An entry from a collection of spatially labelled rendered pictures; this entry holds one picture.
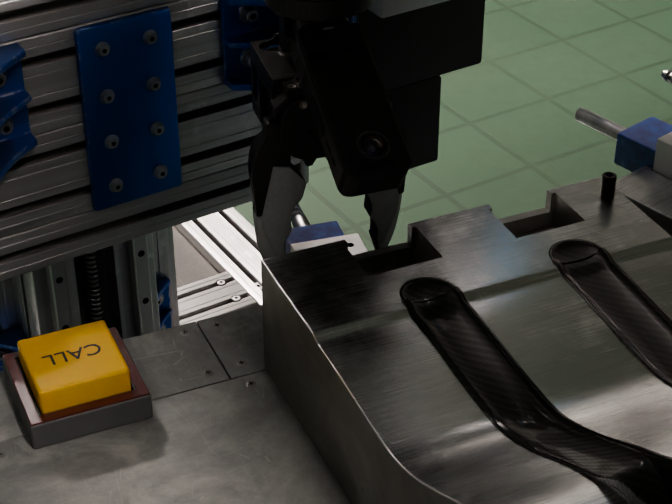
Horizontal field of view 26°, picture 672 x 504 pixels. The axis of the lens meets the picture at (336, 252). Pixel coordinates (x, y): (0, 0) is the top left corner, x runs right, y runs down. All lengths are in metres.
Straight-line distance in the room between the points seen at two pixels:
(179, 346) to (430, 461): 0.28
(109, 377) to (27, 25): 0.38
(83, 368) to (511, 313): 0.28
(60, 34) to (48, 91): 0.05
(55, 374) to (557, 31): 2.51
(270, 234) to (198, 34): 0.34
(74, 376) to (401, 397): 0.22
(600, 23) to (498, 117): 0.52
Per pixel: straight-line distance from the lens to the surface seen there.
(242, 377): 0.99
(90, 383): 0.94
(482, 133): 2.91
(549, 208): 1.03
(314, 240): 1.03
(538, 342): 0.89
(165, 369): 1.00
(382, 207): 1.01
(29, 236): 1.31
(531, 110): 3.01
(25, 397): 0.96
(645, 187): 1.11
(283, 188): 0.98
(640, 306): 0.93
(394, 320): 0.90
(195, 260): 2.16
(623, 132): 1.15
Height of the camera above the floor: 1.42
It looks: 34 degrees down
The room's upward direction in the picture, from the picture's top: straight up
